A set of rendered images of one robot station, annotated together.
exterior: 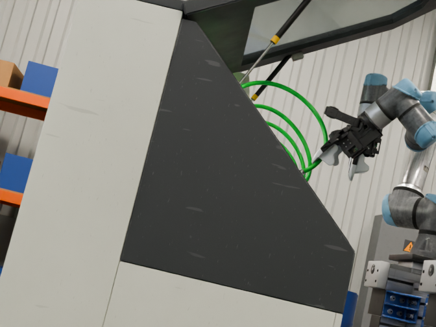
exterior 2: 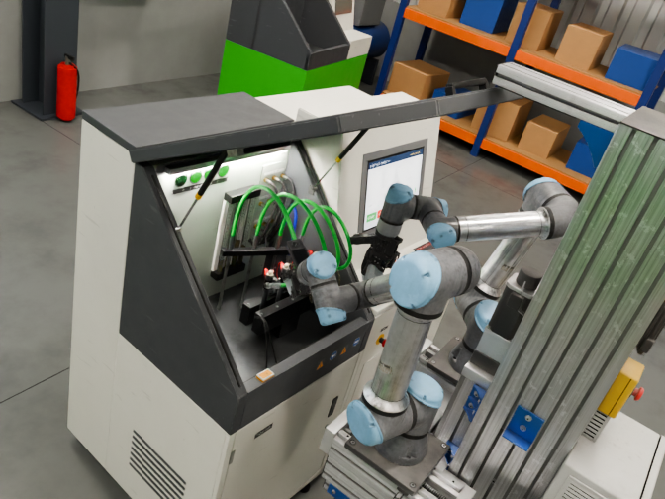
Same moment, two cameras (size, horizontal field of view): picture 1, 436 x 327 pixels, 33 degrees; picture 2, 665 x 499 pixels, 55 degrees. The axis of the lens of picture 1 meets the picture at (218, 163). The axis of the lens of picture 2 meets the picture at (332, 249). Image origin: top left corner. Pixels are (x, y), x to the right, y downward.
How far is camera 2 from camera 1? 213 cm
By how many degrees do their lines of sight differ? 50
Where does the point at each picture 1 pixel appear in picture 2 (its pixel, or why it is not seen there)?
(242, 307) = (176, 397)
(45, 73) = not seen: outside the picture
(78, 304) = (103, 349)
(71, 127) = (88, 231)
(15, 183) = (476, 19)
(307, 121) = not seen: outside the picture
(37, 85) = not seen: outside the picture
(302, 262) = (207, 387)
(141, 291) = (129, 357)
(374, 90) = (387, 208)
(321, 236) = (218, 375)
